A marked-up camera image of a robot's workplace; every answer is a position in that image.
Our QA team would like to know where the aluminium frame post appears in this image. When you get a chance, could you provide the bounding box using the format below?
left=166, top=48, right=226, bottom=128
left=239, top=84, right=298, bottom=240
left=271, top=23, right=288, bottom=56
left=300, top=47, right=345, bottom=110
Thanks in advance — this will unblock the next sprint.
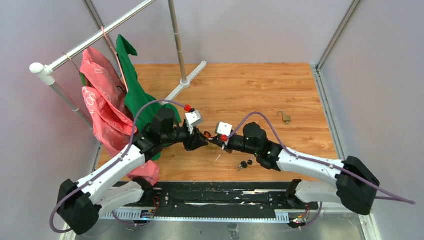
left=310, top=0, right=381, bottom=240

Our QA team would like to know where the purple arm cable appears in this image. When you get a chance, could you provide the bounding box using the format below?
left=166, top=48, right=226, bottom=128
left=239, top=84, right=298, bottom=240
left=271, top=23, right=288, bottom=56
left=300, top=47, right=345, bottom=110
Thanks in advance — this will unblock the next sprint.
left=49, top=99, right=193, bottom=234
left=219, top=111, right=416, bottom=205

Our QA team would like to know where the large brass padlock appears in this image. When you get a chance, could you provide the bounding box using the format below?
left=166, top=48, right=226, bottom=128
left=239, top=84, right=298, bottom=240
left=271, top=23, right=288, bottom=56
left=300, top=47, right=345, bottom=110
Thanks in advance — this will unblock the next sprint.
left=206, top=141, right=221, bottom=151

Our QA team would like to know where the small brass padlock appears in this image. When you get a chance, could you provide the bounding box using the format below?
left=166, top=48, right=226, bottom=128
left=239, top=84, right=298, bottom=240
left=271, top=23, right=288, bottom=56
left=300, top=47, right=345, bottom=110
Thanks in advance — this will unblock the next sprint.
left=277, top=110, right=292, bottom=125

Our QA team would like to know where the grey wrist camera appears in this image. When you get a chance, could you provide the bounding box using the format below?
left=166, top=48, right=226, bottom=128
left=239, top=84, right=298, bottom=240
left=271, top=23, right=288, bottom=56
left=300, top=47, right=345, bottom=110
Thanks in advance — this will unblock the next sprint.
left=215, top=121, right=233, bottom=137
left=185, top=110, right=203, bottom=134

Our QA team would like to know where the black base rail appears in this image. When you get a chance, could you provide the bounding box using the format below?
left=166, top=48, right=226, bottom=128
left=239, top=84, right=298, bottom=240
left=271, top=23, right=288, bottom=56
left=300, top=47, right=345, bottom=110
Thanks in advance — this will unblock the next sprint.
left=100, top=182, right=320, bottom=228

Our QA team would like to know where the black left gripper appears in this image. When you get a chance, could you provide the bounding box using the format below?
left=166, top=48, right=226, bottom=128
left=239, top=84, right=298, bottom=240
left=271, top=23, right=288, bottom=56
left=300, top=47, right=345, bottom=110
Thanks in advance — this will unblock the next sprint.
left=162, top=124, right=209, bottom=152

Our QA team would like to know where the orange black Opel padlock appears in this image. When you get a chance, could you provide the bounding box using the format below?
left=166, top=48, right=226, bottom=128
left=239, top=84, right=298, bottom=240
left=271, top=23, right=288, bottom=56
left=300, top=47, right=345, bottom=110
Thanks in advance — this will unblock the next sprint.
left=203, top=131, right=212, bottom=139

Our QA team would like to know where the white metal clothes rack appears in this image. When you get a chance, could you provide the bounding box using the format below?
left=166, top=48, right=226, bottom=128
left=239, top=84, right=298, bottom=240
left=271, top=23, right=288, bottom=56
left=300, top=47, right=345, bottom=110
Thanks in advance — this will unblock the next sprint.
left=29, top=0, right=207, bottom=129

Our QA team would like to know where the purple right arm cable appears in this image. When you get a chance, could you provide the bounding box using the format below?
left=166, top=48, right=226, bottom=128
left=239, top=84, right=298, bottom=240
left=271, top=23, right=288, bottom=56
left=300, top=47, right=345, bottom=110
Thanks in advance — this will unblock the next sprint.
left=219, top=111, right=416, bottom=205

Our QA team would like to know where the green garment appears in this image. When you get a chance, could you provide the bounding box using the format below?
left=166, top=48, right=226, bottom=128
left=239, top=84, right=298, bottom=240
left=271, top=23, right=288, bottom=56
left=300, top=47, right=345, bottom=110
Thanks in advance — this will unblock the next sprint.
left=115, top=34, right=182, bottom=162

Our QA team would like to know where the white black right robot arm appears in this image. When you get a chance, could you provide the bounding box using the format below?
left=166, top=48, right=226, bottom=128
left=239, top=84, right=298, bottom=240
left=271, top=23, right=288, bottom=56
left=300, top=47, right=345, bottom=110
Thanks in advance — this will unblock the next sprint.
left=210, top=122, right=380, bottom=216

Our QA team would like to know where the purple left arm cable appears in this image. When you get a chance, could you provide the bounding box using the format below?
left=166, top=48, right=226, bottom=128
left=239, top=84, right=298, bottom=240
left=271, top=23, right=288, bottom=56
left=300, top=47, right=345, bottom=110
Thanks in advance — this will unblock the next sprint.
left=49, top=99, right=193, bottom=234

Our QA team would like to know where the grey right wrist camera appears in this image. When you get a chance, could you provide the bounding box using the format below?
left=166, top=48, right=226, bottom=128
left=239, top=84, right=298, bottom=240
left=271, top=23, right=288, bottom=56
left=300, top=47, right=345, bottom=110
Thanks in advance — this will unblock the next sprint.
left=215, top=121, right=233, bottom=137

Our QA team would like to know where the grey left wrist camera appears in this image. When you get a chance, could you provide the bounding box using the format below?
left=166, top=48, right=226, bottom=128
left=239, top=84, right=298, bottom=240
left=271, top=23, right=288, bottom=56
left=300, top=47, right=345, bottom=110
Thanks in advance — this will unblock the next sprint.
left=185, top=110, right=203, bottom=134

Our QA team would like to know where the pink patterned garment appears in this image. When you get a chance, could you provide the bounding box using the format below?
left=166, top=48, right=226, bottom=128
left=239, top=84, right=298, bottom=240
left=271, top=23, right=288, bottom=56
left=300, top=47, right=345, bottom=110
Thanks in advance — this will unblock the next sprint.
left=80, top=46, right=161, bottom=186

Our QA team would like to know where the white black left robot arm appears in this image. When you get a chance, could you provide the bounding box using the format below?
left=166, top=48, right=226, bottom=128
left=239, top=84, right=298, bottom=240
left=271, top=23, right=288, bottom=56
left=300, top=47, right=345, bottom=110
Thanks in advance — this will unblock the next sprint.
left=53, top=108, right=208, bottom=235

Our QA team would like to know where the black-headed key bunch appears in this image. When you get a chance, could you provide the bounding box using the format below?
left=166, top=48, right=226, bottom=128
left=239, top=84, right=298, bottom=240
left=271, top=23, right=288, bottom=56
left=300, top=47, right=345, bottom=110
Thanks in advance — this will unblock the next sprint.
left=236, top=159, right=253, bottom=171

